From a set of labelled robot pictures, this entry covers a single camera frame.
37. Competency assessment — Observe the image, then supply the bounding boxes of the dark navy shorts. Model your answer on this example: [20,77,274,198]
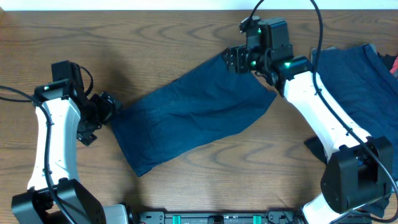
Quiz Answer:
[111,55,277,177]

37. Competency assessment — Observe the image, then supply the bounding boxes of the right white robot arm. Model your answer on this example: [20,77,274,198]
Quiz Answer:
[223,16,397,223]

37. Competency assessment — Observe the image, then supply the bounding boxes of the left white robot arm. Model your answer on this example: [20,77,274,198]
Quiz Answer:
[11,60,129,223]

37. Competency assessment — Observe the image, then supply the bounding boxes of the blue denim garment pile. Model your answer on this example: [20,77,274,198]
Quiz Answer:
[317,44,397,179]

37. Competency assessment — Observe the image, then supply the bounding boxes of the red garment in pile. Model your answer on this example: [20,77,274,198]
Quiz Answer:
[390,57,398,76]

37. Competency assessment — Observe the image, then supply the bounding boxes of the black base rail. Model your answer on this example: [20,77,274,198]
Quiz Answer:
[128,209,306,224]

